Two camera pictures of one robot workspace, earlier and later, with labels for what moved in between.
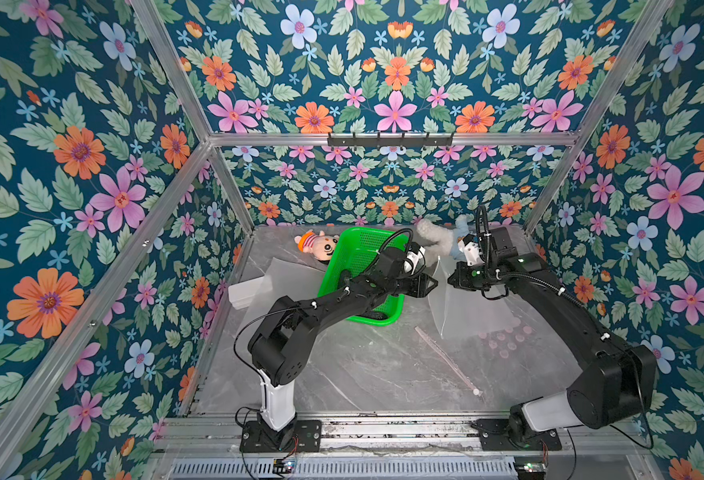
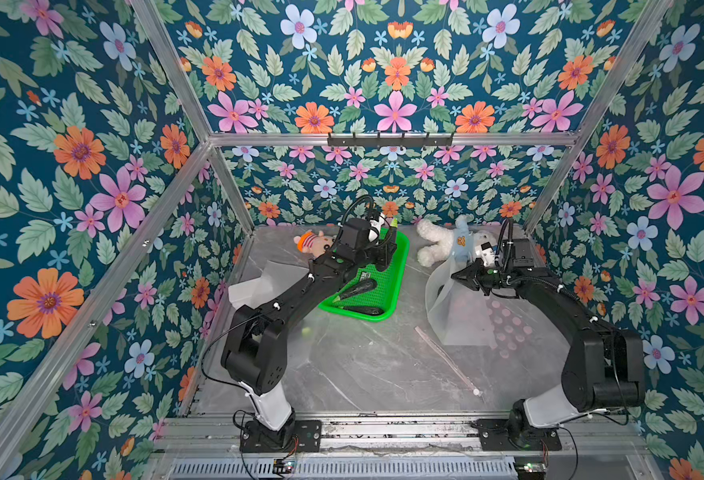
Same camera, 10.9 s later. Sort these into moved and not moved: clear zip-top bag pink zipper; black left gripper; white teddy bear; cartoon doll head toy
Moved: black left gripper
Not moved: white teddy bear; clear zip-top bag pink zipper; cartoon doll head toy
